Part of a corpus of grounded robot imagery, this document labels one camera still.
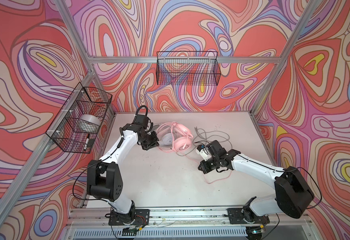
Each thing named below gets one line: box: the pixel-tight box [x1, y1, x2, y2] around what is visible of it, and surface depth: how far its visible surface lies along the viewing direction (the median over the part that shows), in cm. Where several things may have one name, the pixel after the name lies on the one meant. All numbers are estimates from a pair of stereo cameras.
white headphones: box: [158, 132, 173, 146], surface depth 97 cm
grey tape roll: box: [75, 114, 101, 133], surface depth 73 cm
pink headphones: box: [156, 121, 193, 153], surface depth 78 cm
